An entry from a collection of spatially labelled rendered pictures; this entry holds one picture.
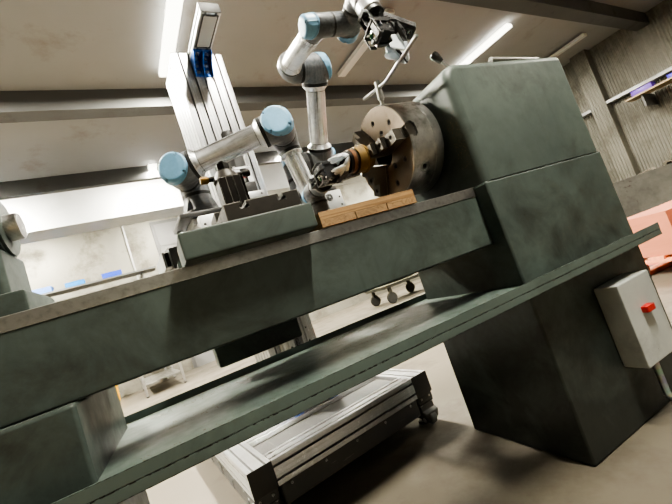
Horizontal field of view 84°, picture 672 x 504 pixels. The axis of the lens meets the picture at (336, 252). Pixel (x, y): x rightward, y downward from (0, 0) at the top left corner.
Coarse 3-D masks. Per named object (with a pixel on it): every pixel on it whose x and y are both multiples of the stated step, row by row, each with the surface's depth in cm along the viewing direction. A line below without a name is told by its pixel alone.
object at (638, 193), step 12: (660, 168) 425; (624, 180) 451; (636, 180) 443; (648, 180) 435; (660, 180) 427; (624, 192) 453; (636, 192) 445; (648, 192) 437; (660, 192) 430; (624, 204) 455; (636, 204) 447; (648, 204) 439; (660, 204) 432
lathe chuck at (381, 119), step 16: (368, 112) 128; (384, 112) 120; (400, 112) 115; (416, 112) 117; (368, 128) 130; (384, 128) 122; (416, 128) 114; (400, 144) 118; (416, 144) 113; (432, 144) 116; (384, 160) 132; (400, 160) 120; (416, 160) 115; (432, 160) 118; (400, 176) 122; (416, 176) 118; (416, 192) 127
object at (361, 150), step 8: (360, 144) 122; (344, 152) 120; (352, 152) 118; (360, 152) 118; (368, 152) 119; (344, 160) 123; (352, 160) 118; (360, 160) 119; (368, 160) 120; (352, 168) 119; (360, 168) 120; (368, 168) 121
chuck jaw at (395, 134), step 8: (400, 128) 115; (408, 128) 114; (392, 136) 114; (400, 136) 114; (376, 144) 118; (384, 144) 116; (392, 144) 115; (376, 152) 118; (384, 152) 119; (392, 152) 122
